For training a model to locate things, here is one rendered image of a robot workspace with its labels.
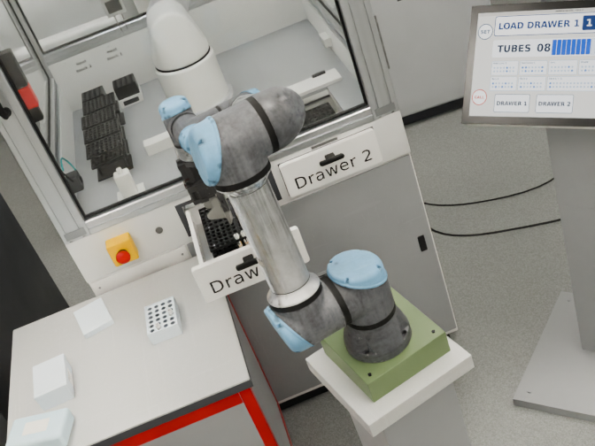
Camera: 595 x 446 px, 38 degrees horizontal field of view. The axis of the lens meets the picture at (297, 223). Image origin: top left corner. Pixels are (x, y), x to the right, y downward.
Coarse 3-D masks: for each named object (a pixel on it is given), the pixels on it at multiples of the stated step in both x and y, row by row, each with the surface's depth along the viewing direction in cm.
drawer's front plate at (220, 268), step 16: (224, 256) 220; (240, 256) 220; (304, 256) 225; (192, 272) 219; (208, 272) 220; (224, 272) 221; (240, 272) 222; (208, 288) 223; (224, 288) 224; (240, 288) 225
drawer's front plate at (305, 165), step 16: (368, 128) 249; (336, 144) 247; (352, 144) 249; (368, 144) 250; (304, 160) 247; (320, 160) 249; (352, 160) 251; (288, 176) 249; (304, 176) 250; (320, 176) 251; (336, 176) 253; (304, 192) 253
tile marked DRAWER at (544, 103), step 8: (544, 96) 217; (552, 96) 216; (560, 96) 215; (568, 96) 214; (536, 104) 218; (544, 104) 217; (552, 104) 216; (560, 104) 215; (568, 104) 214; (536, 112) 218; (544, 112) 217; (552, 112) 216; (560, 112) 215; (568, 112) 214
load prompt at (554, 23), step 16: (496, 16) 225; (512, 16) 222; (528, 16) 220; (544, 16) 218; (560, 16) 215; (576, 16) 213; (592, 16) 211; (496, 32) 225; (512, 32) 222; (528, 32) 220; (544, 32) 218; (560, 32) 215; (576, 32) 213; (592, 32) 211
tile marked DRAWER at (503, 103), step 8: (496, 96) 224; (504, 96) 223; (512, 96) 222; (520, 96) 221; (528, 96) 220; (496, 104) 224; (504, 104) 223; (512, 104) 222; (520, 104) 221; (528, 104) 220; (520, 112) 221; (528, 112) 219
